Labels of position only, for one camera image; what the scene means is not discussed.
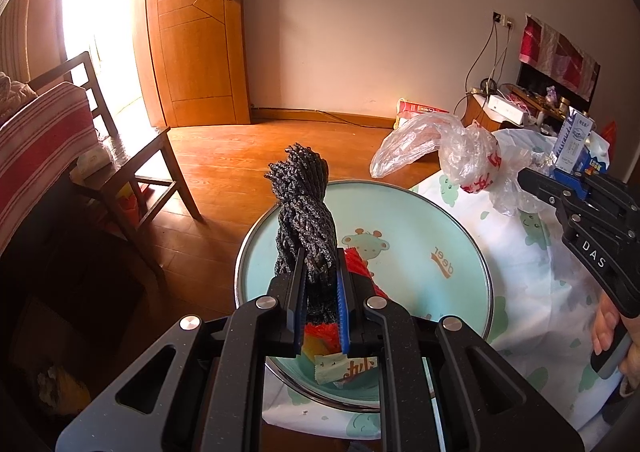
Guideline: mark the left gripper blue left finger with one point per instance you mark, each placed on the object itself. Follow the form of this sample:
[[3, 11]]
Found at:
[[296, 304]]

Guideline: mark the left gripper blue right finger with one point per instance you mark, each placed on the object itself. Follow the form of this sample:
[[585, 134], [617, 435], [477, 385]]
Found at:
[[345, 299]]

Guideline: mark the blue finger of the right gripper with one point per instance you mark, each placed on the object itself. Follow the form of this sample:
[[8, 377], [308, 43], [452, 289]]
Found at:
[[572, 182], [547, 190]]

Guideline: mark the red plastic bag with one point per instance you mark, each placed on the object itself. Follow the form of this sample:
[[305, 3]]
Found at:
[[365, 337]]

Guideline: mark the white red-print paper wrapper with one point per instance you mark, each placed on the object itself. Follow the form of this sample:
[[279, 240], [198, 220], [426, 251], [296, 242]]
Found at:
[[332, 368]]

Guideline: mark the clear red-print plastic bag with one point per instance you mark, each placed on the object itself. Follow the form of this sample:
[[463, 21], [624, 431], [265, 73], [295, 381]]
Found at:
[[471, 158]]

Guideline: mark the black foam net sleeve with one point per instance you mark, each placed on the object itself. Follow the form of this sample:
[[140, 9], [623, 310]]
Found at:
[[306, 225]]

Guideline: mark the yellow sponge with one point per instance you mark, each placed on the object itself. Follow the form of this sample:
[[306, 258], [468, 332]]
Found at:
[[314, 347]]

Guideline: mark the mint cartoon trash bin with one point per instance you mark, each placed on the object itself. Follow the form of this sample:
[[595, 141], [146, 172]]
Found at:
[[418, 253]]

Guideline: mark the right hand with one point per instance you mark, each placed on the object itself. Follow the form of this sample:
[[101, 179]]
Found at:
[[615, 345]]

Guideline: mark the blue gable-top milk carton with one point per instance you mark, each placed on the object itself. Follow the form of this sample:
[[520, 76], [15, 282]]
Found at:
[[594, 158]]

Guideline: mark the white tall milk carton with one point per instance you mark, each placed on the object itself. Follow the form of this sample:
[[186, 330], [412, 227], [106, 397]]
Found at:
[[571, 139]]

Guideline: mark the red bag beside desk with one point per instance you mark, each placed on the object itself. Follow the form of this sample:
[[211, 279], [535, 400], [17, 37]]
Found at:
[[609, 134]]

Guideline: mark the cluttered dark wooden desk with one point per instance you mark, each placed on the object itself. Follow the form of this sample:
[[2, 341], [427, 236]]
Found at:
[[542, 94]]

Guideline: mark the white router box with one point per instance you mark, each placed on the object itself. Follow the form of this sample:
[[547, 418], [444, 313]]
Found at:
[[501, 110]]

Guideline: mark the small wooden side cabinet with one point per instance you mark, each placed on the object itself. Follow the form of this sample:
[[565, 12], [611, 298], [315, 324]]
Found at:
[[474, 112]]

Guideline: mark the green-patterned white bed sheet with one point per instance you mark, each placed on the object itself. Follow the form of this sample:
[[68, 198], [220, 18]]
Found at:
[[545, 303]]

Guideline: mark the red white hanging cloth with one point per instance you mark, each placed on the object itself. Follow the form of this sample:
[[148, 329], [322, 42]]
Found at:
[[551, 53]]

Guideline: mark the red gift box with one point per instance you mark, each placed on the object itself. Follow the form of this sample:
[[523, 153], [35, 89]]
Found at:
[[407, 110]]

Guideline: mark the dark wooden chair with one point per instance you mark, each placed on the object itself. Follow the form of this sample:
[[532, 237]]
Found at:
[[128, 153]]

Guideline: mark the tissue pack on chair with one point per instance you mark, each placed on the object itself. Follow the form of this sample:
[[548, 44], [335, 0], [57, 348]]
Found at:
[[92, 161]]

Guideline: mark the red striped blanket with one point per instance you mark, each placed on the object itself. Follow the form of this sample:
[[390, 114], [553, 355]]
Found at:
[[38, 144]]

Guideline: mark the brown wooden door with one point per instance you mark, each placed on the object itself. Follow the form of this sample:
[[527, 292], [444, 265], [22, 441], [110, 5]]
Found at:
[[198, 61]]

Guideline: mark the bundled clothes pile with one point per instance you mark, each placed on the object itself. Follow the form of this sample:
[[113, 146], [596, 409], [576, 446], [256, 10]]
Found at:
[[14, 95]]

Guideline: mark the wall power outlet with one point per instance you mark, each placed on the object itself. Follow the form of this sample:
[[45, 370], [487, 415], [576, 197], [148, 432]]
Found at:
[[502, 19]]

